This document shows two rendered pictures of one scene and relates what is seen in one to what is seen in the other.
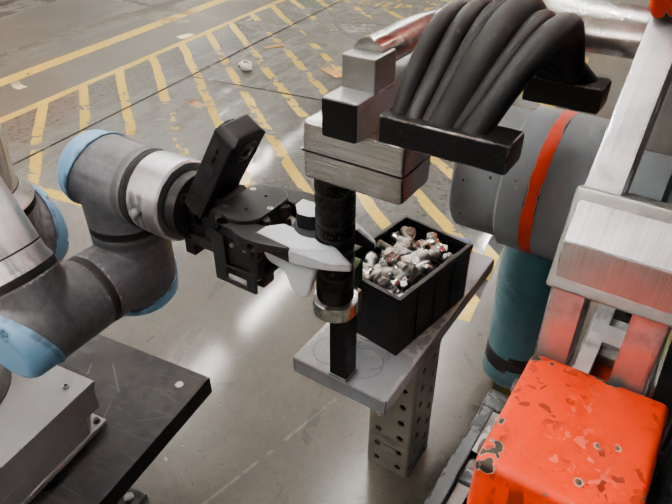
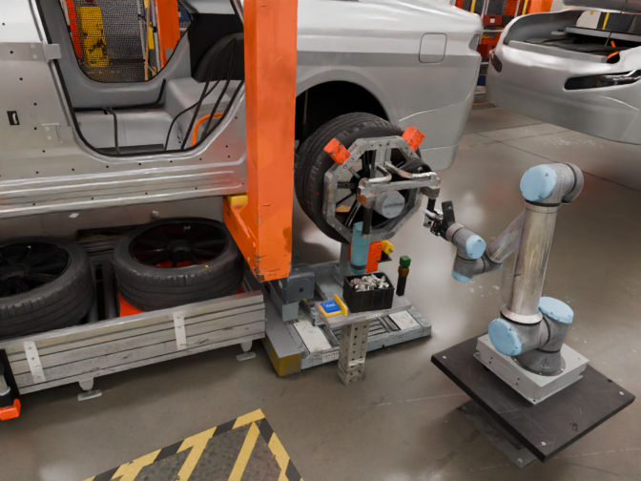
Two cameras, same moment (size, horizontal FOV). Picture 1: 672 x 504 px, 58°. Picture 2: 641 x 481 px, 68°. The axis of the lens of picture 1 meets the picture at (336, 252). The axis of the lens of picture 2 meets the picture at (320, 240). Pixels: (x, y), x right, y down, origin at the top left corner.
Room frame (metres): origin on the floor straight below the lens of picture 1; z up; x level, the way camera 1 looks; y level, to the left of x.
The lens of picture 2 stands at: (2.49, 0.65, 1.76)
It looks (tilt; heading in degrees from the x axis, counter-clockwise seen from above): 28 degrees down; 211
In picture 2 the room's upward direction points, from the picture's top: 4 degrees clockwise
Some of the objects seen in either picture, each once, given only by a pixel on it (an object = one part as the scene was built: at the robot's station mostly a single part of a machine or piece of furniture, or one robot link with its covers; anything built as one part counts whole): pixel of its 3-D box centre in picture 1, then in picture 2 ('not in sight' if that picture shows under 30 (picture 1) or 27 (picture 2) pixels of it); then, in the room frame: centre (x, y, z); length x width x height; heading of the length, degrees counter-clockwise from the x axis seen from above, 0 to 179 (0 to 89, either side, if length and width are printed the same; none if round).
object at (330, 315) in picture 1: (335, 242); (429, 211); (0.46, 0.00, 0.83); 0.04 x 0.04 x 0.16
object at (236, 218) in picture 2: not in sight; (249, 210); (0.77, -0.85, 0.69); 0.52 x 0.17 x 0.35; 57
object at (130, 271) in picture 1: (130, 261); (465, 265); (0.61, 0.25, 0.69); 0.12 x 0.09 x 0.12; 149
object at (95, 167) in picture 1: (120, 178); (468, 243); (0.61, 0.24, 0.81); 0.12 x 0.09 x 0.10; 57
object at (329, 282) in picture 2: not in sight; (350, 265); (0.38, -0.43, 0.32); 0.40 x 0.30 x 0.28; 147
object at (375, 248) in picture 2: not in sight; (363, 252); (0.45, -0.32, 0.48); 0.16 x 0.12 x 0.17; 57
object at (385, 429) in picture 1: (403, 386); (353, 345); (0.85, -0.14, 0.21); 0.10 x 0.10 x 0.42; 57
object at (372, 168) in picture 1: (367, 149); (429, 189); (0.44, -0.02, 0.93); 0.09 x 0.05 x 0.05; 57
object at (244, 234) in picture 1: (262, 234); not in sight; (0.47, 0.07, 0.83); 0.09 x 0.05 x 0.02; 48
